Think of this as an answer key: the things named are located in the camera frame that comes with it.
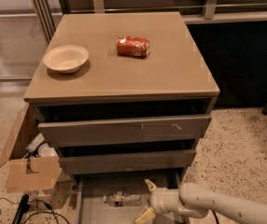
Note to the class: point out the black power strip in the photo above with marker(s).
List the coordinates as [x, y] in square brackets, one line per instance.
[22, 209]

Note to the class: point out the grey top drawer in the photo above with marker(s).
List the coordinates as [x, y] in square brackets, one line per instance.
[124, 131]

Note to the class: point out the clear plastic water bottle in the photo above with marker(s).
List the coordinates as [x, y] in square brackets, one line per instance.
[120, 198]

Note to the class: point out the brown cardboard box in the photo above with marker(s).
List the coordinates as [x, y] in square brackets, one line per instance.
[27, 174]

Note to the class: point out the crushed red soda can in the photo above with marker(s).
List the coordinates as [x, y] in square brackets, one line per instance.
[132, 46]

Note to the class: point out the beige paper bowl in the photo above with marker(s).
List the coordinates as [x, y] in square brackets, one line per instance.
[66, 59]

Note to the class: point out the white bottle in box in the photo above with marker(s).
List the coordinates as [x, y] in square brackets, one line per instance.
[35, 143]

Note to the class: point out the grey bottom drawer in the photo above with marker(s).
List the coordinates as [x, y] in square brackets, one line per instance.
[91, 207]

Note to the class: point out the grey drawer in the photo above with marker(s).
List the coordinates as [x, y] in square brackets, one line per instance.
[124, 131]
[91, 207]
[127, 162]

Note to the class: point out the white cup in box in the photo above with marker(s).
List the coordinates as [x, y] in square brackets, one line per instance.
[46, 151]

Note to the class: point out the grey middle drawer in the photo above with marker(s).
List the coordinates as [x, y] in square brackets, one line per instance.
[127, 162]

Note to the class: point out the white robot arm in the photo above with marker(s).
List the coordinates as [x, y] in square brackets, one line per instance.
[192, 200]

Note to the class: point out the grey drawer cabinet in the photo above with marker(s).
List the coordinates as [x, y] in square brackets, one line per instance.
[173, 80]

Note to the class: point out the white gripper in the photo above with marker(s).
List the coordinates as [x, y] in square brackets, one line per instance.
[157, 199]

